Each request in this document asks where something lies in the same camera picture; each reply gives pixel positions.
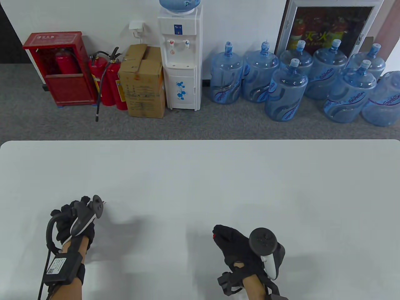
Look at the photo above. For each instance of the person's right hand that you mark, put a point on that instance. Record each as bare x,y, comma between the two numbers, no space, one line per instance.
234,247

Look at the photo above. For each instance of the person's left hand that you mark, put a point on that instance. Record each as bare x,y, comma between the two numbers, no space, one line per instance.
67,212

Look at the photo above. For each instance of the person's left forearm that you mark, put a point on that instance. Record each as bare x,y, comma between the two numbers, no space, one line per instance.
70,292

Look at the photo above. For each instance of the person's right forearm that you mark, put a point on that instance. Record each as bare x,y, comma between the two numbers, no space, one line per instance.
253,289

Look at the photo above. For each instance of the black tracking controller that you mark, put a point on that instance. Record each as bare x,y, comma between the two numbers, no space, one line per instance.
82,218
262,240

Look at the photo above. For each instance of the red fire extinguisher cabinet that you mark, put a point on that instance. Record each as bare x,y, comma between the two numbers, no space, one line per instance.
68,90

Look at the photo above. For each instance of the red fire extinguisher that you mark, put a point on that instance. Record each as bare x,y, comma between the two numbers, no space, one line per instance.
117,90
107,97
65,64

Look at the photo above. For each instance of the brown cardboard box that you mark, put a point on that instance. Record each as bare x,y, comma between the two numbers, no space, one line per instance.
143,90

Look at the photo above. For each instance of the group of blue water jugs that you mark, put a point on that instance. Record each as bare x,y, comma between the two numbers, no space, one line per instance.
286,90

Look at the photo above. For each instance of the white water dispenser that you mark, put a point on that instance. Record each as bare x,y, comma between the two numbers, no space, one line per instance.
182,75

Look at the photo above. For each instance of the blue dispenser water bottle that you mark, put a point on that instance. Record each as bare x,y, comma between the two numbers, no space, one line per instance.
179,5

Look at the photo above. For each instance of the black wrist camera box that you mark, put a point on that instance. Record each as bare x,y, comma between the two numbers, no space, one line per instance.
67,268
229,282

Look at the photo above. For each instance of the white wall socket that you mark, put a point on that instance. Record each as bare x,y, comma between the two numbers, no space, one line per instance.
136,25

